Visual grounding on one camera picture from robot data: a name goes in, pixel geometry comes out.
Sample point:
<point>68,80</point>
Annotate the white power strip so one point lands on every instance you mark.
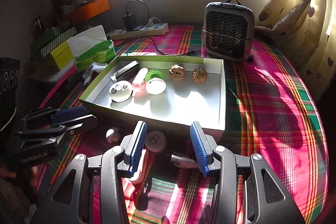
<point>155,30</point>

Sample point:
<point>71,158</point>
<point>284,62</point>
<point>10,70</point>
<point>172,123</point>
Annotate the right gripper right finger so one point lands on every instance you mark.
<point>265,198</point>

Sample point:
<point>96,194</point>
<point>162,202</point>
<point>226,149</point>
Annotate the walnut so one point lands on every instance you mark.
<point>199,75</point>
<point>177,72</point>

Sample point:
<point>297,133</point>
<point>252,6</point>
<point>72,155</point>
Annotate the striped box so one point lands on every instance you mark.
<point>57,41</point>

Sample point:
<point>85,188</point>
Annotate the crumpled white tissue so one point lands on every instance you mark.
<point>93,68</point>

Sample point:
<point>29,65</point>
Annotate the pink white clip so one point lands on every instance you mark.
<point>139,175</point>

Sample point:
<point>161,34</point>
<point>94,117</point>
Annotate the yellow green box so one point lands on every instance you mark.
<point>61,56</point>

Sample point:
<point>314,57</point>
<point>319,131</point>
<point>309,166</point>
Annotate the white earbud case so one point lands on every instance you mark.
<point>120,91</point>

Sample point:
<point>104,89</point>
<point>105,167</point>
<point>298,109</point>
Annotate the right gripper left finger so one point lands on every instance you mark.
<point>70,200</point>

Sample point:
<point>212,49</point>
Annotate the cream heart curtain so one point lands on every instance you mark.
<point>304,30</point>

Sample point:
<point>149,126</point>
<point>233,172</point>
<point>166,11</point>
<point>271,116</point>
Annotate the orange box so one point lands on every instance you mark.
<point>87,11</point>

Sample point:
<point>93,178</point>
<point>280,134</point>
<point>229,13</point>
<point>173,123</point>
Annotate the small white round cap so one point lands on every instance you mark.
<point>113,135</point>

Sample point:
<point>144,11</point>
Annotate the green cardboard box tray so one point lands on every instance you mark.
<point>173,111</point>

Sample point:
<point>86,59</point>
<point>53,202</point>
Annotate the black charger adapter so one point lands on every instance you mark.
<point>129,21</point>

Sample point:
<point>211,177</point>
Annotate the white round roll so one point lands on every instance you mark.
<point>155,141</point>

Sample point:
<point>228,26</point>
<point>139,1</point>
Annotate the pink cylindrical case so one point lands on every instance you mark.
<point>137,84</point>

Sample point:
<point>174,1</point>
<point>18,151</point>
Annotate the green white thread spool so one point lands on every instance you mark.
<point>155,84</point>

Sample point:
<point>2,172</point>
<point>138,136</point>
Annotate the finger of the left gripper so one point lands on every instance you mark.
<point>47,116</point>
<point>70,127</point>

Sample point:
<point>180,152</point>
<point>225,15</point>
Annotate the grey mini fan heater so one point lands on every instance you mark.
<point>228,30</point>

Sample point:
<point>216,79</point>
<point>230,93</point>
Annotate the green tissue pack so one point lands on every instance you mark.
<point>91,46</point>

